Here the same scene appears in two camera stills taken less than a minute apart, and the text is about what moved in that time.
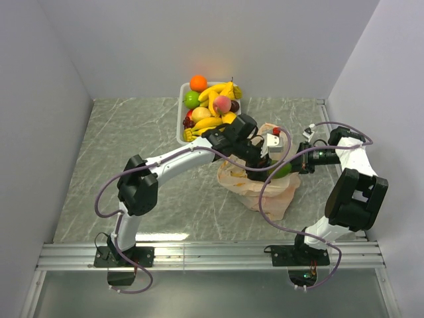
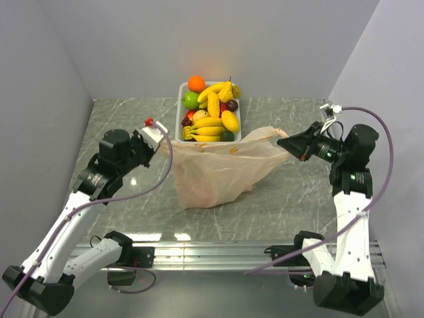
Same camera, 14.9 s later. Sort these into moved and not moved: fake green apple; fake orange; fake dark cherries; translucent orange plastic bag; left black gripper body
Moved: translucent orange plastic bag; left black gripper body
Not moved: fake green apple; fake orange; fake dark cherries
